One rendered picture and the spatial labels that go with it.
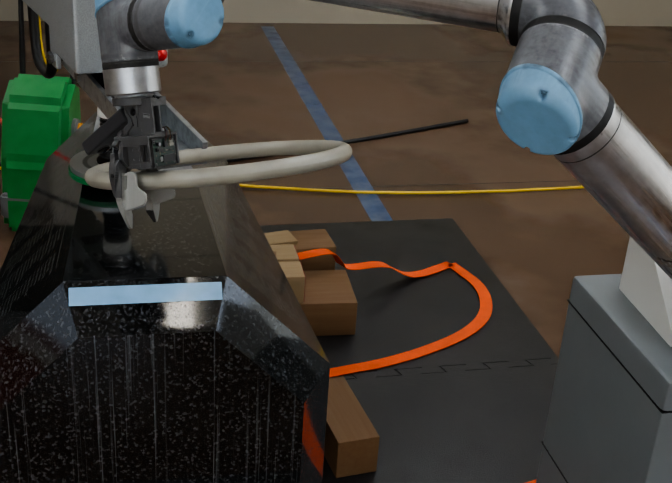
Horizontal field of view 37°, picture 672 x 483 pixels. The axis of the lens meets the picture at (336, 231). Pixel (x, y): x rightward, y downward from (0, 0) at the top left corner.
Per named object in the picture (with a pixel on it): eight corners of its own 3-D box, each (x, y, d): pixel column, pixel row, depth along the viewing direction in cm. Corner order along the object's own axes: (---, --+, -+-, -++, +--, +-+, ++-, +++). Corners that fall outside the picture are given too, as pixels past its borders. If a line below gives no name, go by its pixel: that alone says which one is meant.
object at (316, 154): (57, 180, 196) (55, 165, 195) (283, 150, 218) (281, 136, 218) (132, 200, 153) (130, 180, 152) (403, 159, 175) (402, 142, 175)
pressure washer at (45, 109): (20, 197, 429) (3, -7, 392) (101, 203, 428) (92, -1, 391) (-10, 232, 397) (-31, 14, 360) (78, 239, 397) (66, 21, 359)
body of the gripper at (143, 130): (150, 173, 159) (141, 96, 157) (110, 173, 163) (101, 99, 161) (181, 166, 165) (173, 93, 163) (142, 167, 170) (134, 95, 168)
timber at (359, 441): (376, 471, 276) (380, 436, 271) (335, 478, 272) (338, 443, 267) (341, 409, 301) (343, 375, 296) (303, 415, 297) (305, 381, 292)
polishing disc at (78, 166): (75, 149, 256) (75, 144, 255) (160, 150, 259) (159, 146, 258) (64, 181, 237) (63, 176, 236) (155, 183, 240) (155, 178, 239)
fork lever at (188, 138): (45, 62, 253) (44, 43, 251) (119, 56, 262) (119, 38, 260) (134, 173, 201) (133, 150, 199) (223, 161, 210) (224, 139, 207)
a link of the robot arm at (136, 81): (90, 71, 160) (131, 67, 168) (94, 101, 161) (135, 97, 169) (132, 67, 156) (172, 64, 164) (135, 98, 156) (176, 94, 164)
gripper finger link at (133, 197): (140, 228, 159) (142, 170, 160) (112, 227, 163) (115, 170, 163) (153, 229, 162) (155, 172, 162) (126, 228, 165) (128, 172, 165)
